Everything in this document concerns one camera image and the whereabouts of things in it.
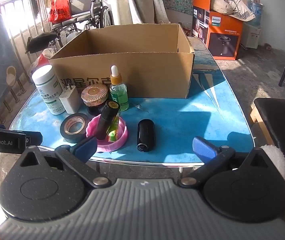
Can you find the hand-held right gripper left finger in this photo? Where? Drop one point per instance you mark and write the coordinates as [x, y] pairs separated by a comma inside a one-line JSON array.
[[86, 148]]

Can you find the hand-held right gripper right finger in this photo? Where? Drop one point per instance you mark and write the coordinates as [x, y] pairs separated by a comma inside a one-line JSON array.
[[203, 148]]

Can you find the small green tube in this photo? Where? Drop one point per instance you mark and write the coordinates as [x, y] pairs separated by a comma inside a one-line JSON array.
[[112, 136]]

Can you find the black cylindrical tube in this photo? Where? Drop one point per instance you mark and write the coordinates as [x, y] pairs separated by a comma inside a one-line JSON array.
[[106, 122]]

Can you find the black electrical tape roll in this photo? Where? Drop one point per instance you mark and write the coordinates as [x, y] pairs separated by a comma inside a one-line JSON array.
[[76, 117]]

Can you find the white power adapter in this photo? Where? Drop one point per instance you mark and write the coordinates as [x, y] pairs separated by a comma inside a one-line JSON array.
[[68, 102]]

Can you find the white vitamin bottle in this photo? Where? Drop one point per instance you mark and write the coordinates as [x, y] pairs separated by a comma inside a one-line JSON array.
[[46, 87]]

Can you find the black jar with gold lid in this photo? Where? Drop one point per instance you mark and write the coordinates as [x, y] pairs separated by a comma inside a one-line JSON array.
[[94, 93]]

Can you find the glossy black capsule case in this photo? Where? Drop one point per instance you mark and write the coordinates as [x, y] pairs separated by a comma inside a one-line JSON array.
[[145, 132]]

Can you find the green dropper bottle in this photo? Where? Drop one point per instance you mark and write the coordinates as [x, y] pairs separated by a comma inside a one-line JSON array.
[[118, 92]]

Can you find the brown cardboard box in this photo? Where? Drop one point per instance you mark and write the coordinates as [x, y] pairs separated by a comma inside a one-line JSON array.
[[145, 75]]

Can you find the white towel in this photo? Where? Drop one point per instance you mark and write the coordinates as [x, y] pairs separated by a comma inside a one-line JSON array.
[[275, 155]]

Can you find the white plastic bag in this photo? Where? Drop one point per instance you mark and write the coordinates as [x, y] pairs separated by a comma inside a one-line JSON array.
[[41, 60]]

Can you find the wooden stool with black cushion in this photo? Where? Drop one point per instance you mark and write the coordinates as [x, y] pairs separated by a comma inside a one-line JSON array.
[[282, 120]]

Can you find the black padded seat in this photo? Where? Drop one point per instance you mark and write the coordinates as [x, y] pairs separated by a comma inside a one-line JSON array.
[[41, 41]]

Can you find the orange appliance box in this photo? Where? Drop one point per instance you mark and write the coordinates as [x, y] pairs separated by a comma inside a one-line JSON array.
[[222, 37]]

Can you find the white water dispenser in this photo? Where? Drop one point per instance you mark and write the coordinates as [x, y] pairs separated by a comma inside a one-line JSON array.
[[251, 36]]

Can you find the red plastic bag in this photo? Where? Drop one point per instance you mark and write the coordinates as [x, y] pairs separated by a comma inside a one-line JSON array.
[[58, 10]]

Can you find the checked hat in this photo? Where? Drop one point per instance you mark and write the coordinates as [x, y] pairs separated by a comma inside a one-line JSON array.
[[242, 12]]

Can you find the wheelchair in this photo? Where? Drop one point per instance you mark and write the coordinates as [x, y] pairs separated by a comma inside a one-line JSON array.
[[82, 2]]

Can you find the blue water jug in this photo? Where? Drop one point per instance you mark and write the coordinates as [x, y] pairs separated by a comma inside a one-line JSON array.
[[257, 12]]

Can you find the grey curtain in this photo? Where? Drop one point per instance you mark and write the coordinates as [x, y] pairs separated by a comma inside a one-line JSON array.
[[142, 2]]

